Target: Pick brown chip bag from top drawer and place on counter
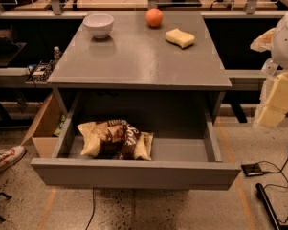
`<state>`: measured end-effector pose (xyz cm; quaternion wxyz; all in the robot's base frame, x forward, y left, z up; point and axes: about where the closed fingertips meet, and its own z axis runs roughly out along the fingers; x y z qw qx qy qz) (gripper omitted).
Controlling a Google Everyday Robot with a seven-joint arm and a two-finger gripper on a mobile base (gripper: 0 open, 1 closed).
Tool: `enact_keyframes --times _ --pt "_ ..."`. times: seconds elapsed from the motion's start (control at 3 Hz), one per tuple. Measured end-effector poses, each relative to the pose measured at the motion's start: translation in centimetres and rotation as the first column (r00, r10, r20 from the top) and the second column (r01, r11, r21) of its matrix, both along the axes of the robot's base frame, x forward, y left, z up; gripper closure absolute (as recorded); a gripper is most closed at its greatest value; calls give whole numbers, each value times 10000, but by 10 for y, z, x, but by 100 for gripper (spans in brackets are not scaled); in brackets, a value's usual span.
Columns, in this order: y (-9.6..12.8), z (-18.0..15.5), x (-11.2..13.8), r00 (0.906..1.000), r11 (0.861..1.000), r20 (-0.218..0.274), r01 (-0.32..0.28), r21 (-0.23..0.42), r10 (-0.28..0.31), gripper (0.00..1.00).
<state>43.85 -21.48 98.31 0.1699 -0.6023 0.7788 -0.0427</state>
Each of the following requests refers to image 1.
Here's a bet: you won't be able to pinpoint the black cable under drawer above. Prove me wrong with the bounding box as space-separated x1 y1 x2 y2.
84 187 97 230

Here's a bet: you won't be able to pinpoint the brown chip bag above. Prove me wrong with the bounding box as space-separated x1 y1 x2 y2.
78 119 154 161

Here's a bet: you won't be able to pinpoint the green packet in box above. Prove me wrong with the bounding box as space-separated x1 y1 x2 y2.
53 115 66 137

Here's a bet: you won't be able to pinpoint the grey open drawer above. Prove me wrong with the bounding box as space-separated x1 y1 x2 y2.
31 90 240 190

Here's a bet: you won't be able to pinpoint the tray of small parts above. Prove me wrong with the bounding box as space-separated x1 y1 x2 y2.
27 60 55 82

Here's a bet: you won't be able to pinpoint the orange fruit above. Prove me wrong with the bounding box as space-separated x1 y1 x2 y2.
145 8 163 27

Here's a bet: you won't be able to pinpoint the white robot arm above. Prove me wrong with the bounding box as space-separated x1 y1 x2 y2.
250 12 288 128

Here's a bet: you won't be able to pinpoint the black handle tool on floor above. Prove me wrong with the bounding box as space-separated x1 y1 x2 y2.
255 183 281 230

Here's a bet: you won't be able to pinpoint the yellow sponge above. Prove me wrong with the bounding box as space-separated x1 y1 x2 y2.
166 28 195 49

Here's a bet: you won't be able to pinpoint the small plastic bottle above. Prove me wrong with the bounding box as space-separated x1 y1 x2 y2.
54 46 61 63

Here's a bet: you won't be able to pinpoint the cardboard box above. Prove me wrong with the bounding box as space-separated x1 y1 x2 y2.
21 93 62 158

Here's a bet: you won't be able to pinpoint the white ceramic bowl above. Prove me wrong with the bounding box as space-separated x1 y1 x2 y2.
83 13 114 38

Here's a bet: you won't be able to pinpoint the black small device on floor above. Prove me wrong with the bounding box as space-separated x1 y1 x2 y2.
241 163 263 177

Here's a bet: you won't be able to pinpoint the grey counter cabinet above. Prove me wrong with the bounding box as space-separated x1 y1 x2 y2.
48 11 232 117

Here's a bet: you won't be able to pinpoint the black cable on floor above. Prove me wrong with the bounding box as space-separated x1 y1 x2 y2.
256 130 288 225

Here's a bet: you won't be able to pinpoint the white red sneaker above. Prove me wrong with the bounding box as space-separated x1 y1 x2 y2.
0 146 26 174

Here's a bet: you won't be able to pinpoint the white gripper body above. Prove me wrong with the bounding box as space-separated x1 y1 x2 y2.
261 71 288 113

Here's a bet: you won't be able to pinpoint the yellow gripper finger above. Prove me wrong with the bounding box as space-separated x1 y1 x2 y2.
250 28 275 52
255 104 286 128

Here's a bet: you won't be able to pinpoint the clear soap dispenser bottle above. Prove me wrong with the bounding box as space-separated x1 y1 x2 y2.
261 58 278 76

